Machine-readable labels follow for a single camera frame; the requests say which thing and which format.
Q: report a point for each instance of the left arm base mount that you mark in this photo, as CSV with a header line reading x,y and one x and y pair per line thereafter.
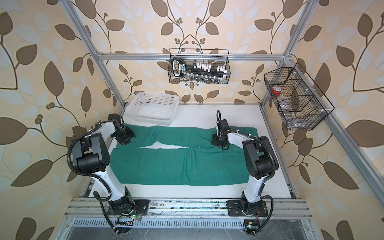
x,y
132,214

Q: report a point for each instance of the black wire basket right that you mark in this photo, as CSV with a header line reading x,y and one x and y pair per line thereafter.
x,y
302,105

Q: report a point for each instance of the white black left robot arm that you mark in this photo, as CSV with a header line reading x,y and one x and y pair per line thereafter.
x,y
88,156

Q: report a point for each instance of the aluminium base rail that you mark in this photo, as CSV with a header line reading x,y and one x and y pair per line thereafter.
x,y
210,214

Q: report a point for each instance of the white plastic mesh basket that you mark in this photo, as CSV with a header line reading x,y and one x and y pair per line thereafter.
x,y
154,108

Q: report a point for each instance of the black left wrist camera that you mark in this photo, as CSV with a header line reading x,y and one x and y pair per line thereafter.
x,y
116,119

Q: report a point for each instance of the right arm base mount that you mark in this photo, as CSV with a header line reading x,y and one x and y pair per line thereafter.
x,y
256,212

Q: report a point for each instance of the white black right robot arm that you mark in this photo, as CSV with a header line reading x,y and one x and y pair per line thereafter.
x,y
261,163

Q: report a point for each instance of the green trousers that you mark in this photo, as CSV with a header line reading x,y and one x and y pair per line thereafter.
x,y
177,156

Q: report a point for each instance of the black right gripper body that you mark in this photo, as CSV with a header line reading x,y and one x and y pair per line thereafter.
x,y
216,140

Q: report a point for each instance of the black wire basket centre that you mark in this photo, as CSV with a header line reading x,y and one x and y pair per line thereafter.
x,y
216,57

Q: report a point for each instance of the black wire basket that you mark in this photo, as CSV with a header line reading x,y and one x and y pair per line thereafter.
x,y
302,105
216,57

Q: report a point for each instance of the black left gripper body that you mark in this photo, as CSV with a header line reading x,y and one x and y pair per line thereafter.
x,y
124,135

